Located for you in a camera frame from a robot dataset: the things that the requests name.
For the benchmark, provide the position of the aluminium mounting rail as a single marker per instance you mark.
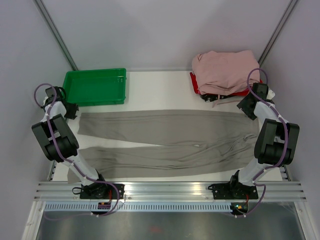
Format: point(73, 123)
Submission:
point(276, 191)

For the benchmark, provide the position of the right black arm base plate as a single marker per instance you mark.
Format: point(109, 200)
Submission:
point(238, 191)

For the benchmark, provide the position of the green plastic tray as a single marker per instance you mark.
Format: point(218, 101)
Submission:
point(99, 87)

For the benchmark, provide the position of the red folded garment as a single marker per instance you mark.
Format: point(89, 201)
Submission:
point(193, 82)

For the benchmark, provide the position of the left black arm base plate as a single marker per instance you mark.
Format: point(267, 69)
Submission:
point(96, 191)

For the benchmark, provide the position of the aluminium frame post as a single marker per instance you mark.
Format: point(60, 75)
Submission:
point(40, 5)
point(278, 30)

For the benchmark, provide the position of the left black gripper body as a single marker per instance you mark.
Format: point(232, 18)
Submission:
point(71, 111)

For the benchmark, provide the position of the right aluminium frame post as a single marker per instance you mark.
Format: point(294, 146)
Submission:
point(278, 30)

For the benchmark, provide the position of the pink folded trousers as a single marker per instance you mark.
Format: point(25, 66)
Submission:
point(227, 62)

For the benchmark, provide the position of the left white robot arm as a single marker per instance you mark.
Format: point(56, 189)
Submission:
point(57, 140)

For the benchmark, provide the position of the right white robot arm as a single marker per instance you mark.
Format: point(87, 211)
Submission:
point(277, 140)

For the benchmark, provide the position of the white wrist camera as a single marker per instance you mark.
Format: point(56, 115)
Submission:
point(44, 102)
point(270, 95)

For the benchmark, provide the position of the dark patterned folded garment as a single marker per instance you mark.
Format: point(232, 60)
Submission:
point(214, 97)

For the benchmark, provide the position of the slotted grey cable duct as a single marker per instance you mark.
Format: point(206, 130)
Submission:
point(225, 207)

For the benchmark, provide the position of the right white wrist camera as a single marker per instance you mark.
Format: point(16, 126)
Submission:
point(270, 95)

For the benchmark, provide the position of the left aluminium frame post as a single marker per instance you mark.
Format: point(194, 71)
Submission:
point(40, 5)

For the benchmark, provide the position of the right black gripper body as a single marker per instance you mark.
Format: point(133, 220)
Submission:
point(243, 104)

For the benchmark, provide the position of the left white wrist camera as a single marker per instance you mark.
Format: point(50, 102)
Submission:
point(44, 102)

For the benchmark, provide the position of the grey trousers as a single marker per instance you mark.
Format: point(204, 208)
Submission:
point(169, 143)

